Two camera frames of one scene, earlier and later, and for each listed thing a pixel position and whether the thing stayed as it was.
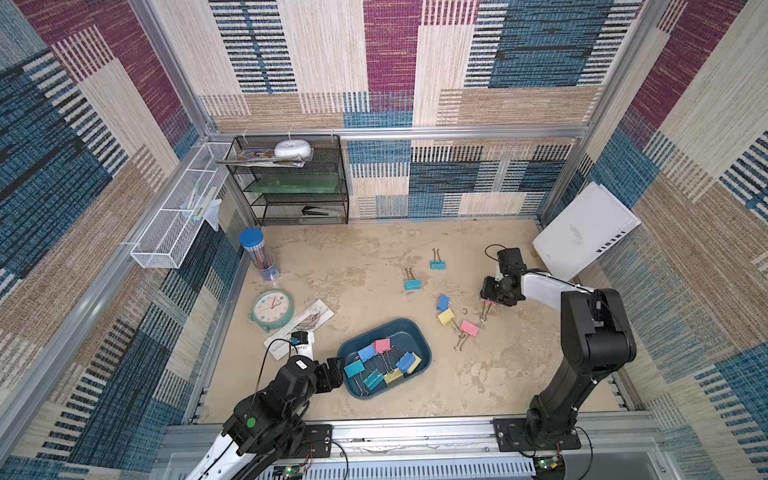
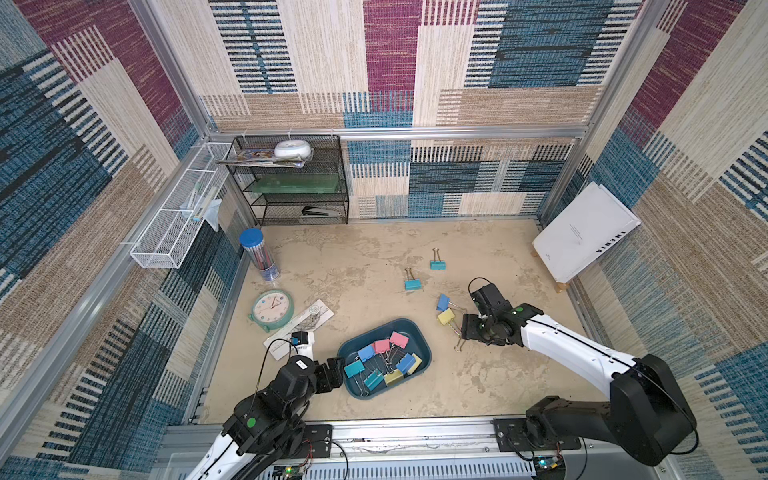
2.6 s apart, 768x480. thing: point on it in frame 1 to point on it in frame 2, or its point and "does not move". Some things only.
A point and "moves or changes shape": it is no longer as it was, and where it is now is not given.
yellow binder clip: x=415 y=364 does not move
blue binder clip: x=444 y=303 does not move
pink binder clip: x=486 y=306 moves or changes shape
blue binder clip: x=367 y=353 does not move
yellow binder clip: x=393 y=375 does not move
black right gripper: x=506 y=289 to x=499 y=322
